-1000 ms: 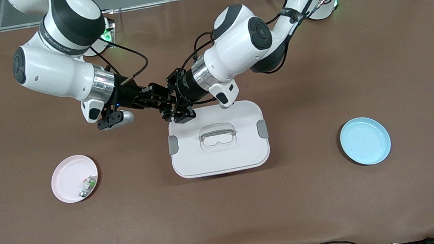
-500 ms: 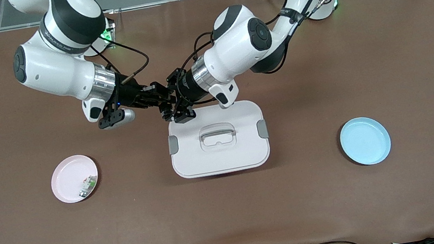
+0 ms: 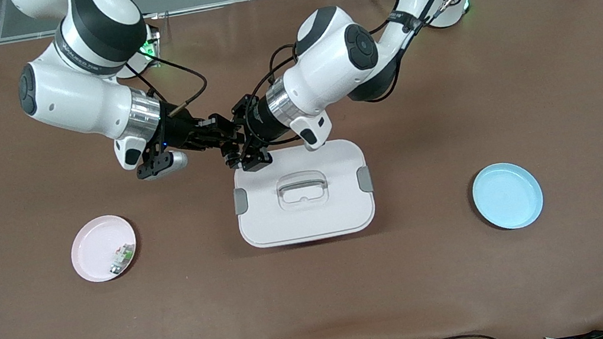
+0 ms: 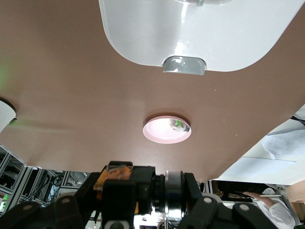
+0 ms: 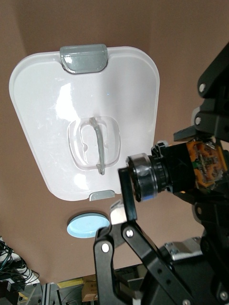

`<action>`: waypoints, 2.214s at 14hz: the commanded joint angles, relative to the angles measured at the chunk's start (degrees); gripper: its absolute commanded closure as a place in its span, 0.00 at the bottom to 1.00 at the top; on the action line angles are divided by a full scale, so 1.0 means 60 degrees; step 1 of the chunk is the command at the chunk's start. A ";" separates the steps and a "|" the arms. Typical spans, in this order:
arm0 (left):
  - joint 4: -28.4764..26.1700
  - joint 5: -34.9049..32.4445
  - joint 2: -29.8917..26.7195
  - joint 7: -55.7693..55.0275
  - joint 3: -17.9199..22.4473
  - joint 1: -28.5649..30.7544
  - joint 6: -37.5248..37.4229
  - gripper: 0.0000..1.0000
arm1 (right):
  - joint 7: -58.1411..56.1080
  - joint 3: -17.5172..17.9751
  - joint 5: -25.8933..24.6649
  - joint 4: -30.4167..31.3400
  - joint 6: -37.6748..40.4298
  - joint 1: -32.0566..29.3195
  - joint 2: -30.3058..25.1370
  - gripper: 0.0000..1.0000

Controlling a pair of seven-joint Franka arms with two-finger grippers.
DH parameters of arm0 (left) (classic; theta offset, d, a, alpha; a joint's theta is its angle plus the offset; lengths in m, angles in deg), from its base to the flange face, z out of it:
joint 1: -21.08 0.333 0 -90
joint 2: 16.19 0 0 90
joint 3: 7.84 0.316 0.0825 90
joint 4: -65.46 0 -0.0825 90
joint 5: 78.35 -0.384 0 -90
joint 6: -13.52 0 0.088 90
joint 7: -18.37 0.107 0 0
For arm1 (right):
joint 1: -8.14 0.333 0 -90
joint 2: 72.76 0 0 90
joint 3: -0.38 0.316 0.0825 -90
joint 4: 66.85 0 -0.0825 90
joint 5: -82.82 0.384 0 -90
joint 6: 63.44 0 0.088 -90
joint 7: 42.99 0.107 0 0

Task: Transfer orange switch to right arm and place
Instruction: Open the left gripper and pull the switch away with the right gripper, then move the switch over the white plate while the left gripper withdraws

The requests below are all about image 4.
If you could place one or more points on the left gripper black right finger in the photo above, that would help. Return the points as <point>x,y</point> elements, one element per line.
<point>214,214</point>

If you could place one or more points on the aluminium frame rack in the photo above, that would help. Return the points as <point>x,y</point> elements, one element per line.
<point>23,170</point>

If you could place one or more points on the white lidded storage box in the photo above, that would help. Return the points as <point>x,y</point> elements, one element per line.
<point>214,35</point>

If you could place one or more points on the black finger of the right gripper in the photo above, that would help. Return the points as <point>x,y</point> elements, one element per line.
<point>119,202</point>
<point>120,164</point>

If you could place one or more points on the white plastic sheet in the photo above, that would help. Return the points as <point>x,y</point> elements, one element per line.
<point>286,145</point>

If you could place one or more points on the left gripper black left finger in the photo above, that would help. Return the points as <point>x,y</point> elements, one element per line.
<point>59,214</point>

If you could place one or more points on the person in white coat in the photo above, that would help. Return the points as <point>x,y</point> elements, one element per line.
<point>274,210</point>

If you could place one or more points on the pink round plate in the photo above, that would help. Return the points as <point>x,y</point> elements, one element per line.
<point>159,131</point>

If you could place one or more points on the brown table mat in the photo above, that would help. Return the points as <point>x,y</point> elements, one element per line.
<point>71,83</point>

